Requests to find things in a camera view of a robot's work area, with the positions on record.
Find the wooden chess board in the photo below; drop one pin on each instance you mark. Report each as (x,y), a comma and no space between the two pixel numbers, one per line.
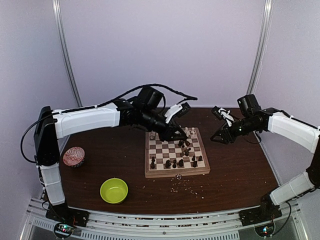
(169,150)

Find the left aluminium frame post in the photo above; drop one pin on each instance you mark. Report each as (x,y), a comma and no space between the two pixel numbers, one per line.
(56,4)

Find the dark queen piece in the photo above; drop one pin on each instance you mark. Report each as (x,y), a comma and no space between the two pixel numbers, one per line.
(167,164)

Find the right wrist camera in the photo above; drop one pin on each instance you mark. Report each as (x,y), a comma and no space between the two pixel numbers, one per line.
(223,114)

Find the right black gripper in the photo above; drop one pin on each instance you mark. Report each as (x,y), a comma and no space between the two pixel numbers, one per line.
(224,132)

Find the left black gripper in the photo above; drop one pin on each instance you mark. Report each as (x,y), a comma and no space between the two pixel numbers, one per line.
(173,127)

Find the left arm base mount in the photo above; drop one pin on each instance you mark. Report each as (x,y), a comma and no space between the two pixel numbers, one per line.
(66,225)

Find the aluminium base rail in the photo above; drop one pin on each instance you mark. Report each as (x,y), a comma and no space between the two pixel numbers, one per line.
(221,225)

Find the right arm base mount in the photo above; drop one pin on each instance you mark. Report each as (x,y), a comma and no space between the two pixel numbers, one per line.
(262,218)

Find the right aluminium frame post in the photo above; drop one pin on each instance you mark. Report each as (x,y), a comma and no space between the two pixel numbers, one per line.
(261,46)

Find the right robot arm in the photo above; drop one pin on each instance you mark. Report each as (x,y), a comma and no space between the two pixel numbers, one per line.
(256,119)

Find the green plastic bowl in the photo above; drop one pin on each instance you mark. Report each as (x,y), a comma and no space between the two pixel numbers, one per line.
(114,191)

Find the dark knight piece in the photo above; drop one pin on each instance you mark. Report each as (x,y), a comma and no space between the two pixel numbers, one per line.
(194,164)

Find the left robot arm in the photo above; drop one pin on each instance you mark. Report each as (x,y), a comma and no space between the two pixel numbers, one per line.
(138,111)

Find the pile of dark chess pieces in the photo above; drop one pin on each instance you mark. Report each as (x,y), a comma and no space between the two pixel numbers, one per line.
(185,147)

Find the aluminium frame post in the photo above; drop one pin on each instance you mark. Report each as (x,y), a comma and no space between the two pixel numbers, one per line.
(261,46)
(56,4)

